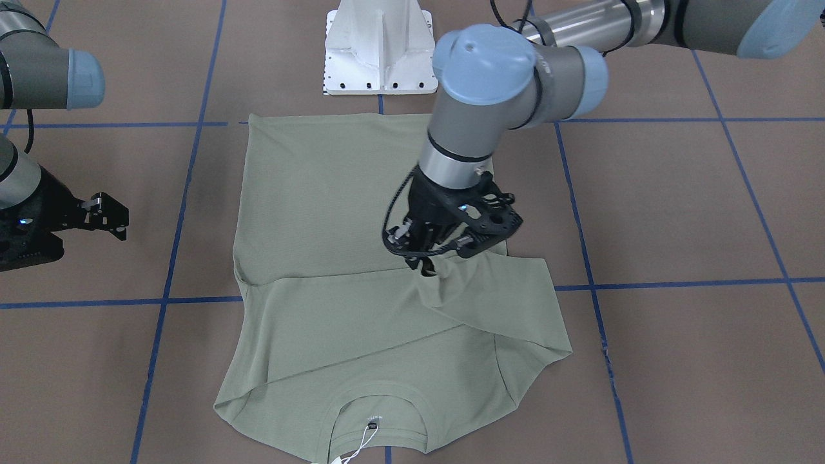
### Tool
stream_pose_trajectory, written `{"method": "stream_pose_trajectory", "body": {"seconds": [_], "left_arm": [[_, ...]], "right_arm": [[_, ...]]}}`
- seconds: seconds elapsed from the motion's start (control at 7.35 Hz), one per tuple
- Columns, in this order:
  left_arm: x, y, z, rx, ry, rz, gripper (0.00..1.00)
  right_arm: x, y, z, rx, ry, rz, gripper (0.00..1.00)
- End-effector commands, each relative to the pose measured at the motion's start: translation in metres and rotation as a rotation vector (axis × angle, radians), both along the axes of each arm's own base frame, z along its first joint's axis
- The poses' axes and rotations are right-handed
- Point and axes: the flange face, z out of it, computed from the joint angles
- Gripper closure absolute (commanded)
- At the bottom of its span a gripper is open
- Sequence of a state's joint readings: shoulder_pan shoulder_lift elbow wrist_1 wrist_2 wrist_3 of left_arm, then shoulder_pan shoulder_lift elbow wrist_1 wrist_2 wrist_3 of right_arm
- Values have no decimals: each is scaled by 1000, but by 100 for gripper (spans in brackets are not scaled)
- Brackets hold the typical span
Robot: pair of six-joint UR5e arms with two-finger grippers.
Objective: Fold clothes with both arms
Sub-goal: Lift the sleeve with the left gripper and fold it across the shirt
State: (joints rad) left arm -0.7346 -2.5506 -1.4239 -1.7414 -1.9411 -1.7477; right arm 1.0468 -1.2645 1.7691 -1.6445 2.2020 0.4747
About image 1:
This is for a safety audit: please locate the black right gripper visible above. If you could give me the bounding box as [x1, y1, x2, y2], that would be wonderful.
[1, 169, 130, 271]

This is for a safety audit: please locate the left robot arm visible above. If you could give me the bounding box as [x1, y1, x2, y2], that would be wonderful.
[382, 1, 823, 276]

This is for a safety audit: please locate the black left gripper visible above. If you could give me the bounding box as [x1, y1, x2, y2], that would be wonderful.
[383, 166, 523, 277]

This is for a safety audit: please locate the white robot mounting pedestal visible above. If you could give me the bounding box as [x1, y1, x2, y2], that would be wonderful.
[322, 1, 438, 96]

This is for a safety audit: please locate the sage green long-sleeve shirt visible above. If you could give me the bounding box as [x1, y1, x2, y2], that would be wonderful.
[214, 113, 572, 463]

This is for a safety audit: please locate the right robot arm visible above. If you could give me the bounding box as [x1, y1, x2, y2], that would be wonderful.
[1, 1, 130, 271]

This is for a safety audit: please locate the white shirt hang tag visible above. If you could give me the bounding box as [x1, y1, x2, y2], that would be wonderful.
[329, 421, 380, 463]

